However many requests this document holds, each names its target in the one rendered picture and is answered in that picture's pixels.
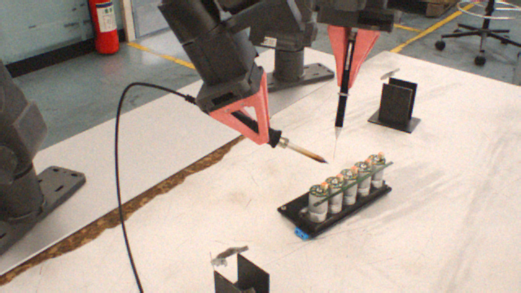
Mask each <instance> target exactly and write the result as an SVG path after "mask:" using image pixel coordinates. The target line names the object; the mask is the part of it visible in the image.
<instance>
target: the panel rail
mask: <svg viewBox="0 0 521 293"><path fill-rule="evenodd" d="M383 164H384V165H383V166H381V167H379V168H377V169H375V170H374V171H372V170H370V173H368V174H366V175H365V176H364V177H362V178H360V179H358V178H356V181H355V182H353V183H351V184H349V185H347V186H345V187H342V186H341V189H340V190H338V191H336V192H335V193H333V194H331V195H326V197H325V198H324V199H321V200H319V201H318V202H316V203H314V204H313V206H314V207H316V206H318V205H320V204H322V203H324V202H326V201H327V200H329V199H331V198H332V197H334V196H336V195H337V194H341V193H343V192H344V191H346V190H348V189H350V188H351V187H353V186H355V185H356V184H358V183H360V182H362V181H364V180H365V179H366V178H368V177H370V176H372V175H374V174H376V173H377V172H379V171H381V170H383V169H384V168H386V167H388V166H389V165H391V164H393V161H390V162H388V163H383Z"/></svg>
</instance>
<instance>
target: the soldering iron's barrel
mask: <svg viewBox="0 0 521 293"><path fill-rule="evenodd" d="M289 141H290V139H288V138H286V137H284V136H281V138H280V140H279V142H278V145H277V146H278V147H281V148H283V149H286V148H289V149H291V150H293V151H296V152H297V153H299V154H301V155H303V156H305V157H308V158H311V159H313V160H316V161H318V162H320V163H323V161H324V159H325V158H322V157H321V156H319V155H316V154H314V153H312V152H310V151H307V150H305V149H304V148H302V147H299V146H297V145H296V144H294V143H292V142H289Z"/></svg>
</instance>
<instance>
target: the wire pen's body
mask: <svg viewBox="0 0 521 293"><path fill-rule="evenodd" d="M355 45H356V40H350V39H348V44H347V49H346V55H345V59H344V69H343V75H342V81H341V86H340V89H339V92H337V94H338V95H339V100H338V105H337V106H338V107H337V110H336V111H337V112H336V115H335V124H334V126H335V127H343V124H344V115H345V111H346V104H347V100H348V96H350V93H349V92H348V91H349V88H348V82H349V75H350V71H351V66H352V58H353V54H354V50H355Z"/></svg>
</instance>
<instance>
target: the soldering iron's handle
mask: <svg viewBox="0 0 521 293"><path fill-rule="evenodd" d="M184 100H185V101H187V102H188V103H191V104H192V103H193V105H196V106H197V104H196V102H195V97H192V96H191V95H189V94H187V95H186V97H185V98H184ZM197 107H198V106H197ZM201 112H203V113H205V114H206V115H208V116H210V115H209V113H208V111H207V110H203V111H201ZM230 114H231V115H232V116H233V117H235V118H236V119H239V120H240V121H242V122H243V123H244V124H245V125H246V126H247V127H249V128H250V129H252V130H253V131H254V132H255V133H259V129H258V124H257V120H253V119H252V118H251V117H249V116H245V115H244V114H242V113H240V112H232V113H230ZM210 117H211V116H210ZM267 127H268V134H269V141H268V142H267V143H266V144H268V145H270V146H271V148H273V149H274V148H275V147H276V146H277V145H278V142H279V140H280V138H281V136H282V130H276V129H273V128H271V127H269V126H268V125H267Z"/></svg>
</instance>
